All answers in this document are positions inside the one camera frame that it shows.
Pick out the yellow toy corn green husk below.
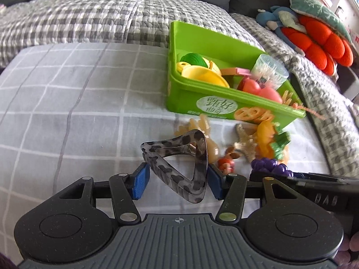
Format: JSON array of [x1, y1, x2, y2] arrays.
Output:
[[179, 53, 222, 72]]

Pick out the white shelf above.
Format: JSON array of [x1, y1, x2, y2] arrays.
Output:
[[335, 0, 359, 23]]

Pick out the beige starfish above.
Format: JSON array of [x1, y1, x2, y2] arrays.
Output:
[[234, 124, 260, 163]]

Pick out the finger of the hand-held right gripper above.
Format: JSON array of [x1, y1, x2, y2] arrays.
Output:
[[249, 171, 340, 187]]

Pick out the purple toy grapes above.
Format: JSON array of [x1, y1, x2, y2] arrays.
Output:
[[251, 158, 293, 178]]

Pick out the green leaf print pillow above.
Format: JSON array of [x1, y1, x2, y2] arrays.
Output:
[[289, 0, 352, 44]]

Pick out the red toy tomato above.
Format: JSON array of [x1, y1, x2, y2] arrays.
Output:
[[238, 77, 283, 104]]

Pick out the orange pumpkin cushion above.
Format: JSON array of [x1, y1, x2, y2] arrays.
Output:
[[281, 15, 354, 76]]

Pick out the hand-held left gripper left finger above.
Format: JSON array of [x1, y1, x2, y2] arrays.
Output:
[[56, 163, 152, 226]]

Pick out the clear cotton swab jar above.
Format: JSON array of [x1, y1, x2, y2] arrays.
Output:
[[250, 54, 289, 89]]

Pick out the grey patchwork quilt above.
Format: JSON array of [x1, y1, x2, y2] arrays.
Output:
[[230, 13, 359, 177]]

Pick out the green plastic box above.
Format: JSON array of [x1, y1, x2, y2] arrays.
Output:
[[165, 21, 307, 128]]

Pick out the person's right hand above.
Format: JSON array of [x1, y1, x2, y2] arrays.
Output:
[[334, 234, 359, 269]]

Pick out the yellow toy fries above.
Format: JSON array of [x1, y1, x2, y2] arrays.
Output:
[[280, 89, 298, 105]]

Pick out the small red mushroom figure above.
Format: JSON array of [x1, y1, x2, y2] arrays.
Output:
[[218, 158, 235, 174]]

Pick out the grey white bin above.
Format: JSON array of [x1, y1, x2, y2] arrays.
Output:
[[341, 67, 359, 104]]

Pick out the yellow toy pot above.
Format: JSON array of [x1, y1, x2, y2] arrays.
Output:
[[177, 61, 230, 88]]

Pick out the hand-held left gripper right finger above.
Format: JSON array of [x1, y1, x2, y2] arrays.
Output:
[[208, 163, 302, 222]]

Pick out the light grid bed sheet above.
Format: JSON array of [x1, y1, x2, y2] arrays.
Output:
[[0, 43, 330, 244]]

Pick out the grey checkered blanket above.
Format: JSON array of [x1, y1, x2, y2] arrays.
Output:
[[0, 0, 264, 68]]

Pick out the leopard print hair claw clip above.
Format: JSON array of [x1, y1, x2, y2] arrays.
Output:
[[140, 129, 209, 204]]

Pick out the pink silicone cable tie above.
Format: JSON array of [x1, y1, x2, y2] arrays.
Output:
[[292, 102, 323, 118]]

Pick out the pink plastic block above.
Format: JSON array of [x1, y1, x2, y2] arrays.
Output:
[[220, 67, 253, 77]]

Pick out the blue plush toy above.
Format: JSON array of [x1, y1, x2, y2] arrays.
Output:
[[256, 6, 307, 56]]

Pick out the orange toy pumpkin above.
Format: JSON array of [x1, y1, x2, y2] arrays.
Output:
[[256, 120, 292, 164]]

